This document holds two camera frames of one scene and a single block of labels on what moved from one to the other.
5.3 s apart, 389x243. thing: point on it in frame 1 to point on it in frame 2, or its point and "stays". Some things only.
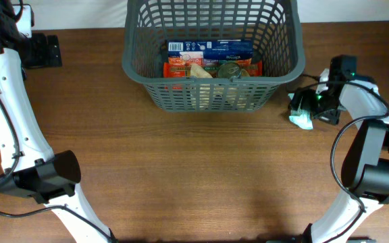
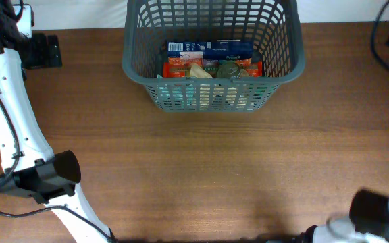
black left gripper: (43, 57) stays
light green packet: (302, 117) to (178, 97)
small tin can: (229, 71) stays
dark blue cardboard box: (211, 49) stays
